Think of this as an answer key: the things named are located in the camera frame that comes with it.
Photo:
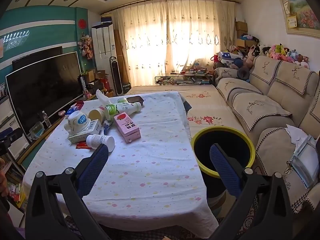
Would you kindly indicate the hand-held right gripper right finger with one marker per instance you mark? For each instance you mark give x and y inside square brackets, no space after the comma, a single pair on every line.
[225,172]

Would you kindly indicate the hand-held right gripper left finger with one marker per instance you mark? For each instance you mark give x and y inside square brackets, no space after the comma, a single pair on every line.
[95,166]

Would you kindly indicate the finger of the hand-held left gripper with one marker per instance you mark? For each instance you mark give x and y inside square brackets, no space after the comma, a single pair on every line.
[11,136]

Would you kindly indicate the white printed plastic cup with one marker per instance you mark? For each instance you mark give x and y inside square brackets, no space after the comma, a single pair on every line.
[100,141]

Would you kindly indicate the pale green drink carton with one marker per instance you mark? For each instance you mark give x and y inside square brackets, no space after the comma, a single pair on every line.
[77,138]

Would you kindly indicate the black yellow-rimmed trash bin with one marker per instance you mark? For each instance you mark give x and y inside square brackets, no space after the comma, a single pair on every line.
[200,147]

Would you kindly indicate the red blue snack wrapper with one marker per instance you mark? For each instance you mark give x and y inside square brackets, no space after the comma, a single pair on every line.
[106,128]

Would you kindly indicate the white paper cup blue label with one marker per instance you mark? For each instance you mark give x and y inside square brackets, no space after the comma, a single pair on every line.
[75,125]

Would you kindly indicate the pink milk carton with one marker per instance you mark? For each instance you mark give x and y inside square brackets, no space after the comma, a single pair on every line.
[126,127]

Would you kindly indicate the cream paper cup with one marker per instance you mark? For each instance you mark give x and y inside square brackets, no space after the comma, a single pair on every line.
[96,115]

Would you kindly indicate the small green white bottle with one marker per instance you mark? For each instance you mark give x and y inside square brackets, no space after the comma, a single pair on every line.
[110,110]

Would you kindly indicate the white bottle green label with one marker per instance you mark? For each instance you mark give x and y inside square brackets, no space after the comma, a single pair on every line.
[127,107]

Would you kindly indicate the white foam fruit net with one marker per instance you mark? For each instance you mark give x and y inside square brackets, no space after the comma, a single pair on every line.
[102,97]

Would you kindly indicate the brown plastic tray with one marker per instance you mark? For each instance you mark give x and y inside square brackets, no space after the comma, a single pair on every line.
[135,99]

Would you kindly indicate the white drawer cabinet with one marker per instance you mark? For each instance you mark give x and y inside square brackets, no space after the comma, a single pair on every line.
[7,112]

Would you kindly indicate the glass ashtray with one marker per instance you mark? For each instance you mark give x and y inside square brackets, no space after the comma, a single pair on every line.
[37,130]

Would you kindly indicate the wooden television cabinet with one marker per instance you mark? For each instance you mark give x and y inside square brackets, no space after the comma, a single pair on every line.
[40,142]

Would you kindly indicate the clear water bottle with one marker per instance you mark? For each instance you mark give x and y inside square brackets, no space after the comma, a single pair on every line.
[47,121]

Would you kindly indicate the stack of colourful books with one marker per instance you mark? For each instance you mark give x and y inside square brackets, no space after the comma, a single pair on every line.
[15,190]

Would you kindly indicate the table with dotted white cloth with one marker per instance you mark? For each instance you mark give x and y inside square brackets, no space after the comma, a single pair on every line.
[150,167]

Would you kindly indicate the small pink item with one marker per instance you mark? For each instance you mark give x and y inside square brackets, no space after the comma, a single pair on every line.
[61,113]

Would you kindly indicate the large curved television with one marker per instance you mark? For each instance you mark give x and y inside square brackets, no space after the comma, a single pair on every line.
[42,90]

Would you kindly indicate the blue white tissue pack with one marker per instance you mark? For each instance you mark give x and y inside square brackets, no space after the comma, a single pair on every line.
[71,110]

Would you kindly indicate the red box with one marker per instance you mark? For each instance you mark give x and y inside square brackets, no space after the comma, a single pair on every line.
[78,104]

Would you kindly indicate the beige floral bed sheet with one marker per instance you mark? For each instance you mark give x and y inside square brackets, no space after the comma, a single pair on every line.
[207,105]

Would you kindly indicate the grey cloth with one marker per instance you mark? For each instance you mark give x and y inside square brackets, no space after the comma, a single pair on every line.
[187,105]

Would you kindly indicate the red container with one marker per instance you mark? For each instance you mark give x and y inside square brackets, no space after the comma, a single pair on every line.
[105,85]

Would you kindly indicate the patterned rug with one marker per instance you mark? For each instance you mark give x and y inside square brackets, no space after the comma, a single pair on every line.
[140,235]

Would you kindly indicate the white papers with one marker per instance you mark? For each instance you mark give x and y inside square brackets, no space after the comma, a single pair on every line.
[297,133]

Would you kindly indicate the black white printed tube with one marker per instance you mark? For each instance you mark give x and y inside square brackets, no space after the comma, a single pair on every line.
[82,83]

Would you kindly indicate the black flat television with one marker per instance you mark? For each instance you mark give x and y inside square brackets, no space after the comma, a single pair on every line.
[37,55]

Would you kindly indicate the black printed box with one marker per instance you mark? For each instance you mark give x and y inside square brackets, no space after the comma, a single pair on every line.
[126,86]

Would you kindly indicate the brown cardboard box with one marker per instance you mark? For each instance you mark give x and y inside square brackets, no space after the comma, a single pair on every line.
[89,76]
[101,75]
[241,26]
[243,42]

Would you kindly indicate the black tower fan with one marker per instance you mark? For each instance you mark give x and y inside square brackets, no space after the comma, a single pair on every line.
[115,75]

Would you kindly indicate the grey neck pillow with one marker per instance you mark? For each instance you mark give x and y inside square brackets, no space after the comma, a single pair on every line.
[242,73]

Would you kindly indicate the brown cardboard sheet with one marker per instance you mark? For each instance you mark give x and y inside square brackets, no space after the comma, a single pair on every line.
[120,55]

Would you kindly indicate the white blue starred bag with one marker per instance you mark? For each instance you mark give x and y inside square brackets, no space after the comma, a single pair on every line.
[226,56]

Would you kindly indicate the pink artificial flowers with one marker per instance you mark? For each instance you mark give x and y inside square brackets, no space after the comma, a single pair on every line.
[86,45]

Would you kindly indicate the white standing air conditioner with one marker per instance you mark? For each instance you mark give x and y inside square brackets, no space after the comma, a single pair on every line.
[103,40]

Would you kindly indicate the cream embroidered curtain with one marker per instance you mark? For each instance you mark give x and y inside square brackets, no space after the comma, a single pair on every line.
[200,35]
[140,42]

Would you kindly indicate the row of plush toys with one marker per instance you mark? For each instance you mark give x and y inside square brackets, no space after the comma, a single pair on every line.
[277,50]

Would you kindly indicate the dark blue box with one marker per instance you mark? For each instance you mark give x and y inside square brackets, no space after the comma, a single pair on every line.
[106,19]

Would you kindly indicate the cream greeting card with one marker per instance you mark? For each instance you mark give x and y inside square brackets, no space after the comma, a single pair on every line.
[292,21]

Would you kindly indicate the brown curtain rod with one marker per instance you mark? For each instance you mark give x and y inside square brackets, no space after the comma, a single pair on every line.
[140,2]

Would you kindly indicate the framed flower painting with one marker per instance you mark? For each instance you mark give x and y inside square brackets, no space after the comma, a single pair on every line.
[305,12]

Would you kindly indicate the red round wall decoration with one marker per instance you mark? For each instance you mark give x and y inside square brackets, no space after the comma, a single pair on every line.
[82,23]

